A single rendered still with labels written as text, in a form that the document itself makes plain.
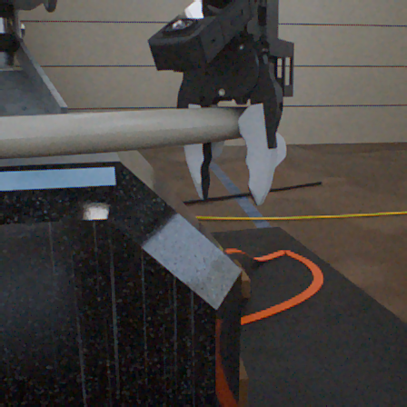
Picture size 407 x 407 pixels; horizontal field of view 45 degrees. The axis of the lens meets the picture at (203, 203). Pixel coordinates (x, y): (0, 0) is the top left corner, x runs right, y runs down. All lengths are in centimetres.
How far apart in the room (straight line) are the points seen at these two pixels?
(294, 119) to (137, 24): 229
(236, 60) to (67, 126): 16
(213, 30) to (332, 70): 634
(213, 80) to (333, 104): 631
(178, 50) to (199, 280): 63
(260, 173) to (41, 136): 19
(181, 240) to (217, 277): 11
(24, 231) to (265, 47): 56
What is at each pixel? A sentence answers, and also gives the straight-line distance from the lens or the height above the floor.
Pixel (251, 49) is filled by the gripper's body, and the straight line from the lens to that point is 44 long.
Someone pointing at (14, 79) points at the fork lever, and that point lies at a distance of 110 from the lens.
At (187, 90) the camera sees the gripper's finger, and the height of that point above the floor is 98.
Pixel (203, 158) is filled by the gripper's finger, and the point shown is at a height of 91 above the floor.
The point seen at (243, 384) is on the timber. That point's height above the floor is 12.
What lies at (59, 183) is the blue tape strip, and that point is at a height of 80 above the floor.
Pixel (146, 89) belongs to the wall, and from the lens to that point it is 621.
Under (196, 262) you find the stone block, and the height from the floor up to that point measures 64.
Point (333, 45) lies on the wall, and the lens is 672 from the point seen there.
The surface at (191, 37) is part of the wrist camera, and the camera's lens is 37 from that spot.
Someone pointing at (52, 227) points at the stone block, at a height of 74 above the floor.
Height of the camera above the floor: 100
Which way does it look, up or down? 16 degrees down
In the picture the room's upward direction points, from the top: straight up
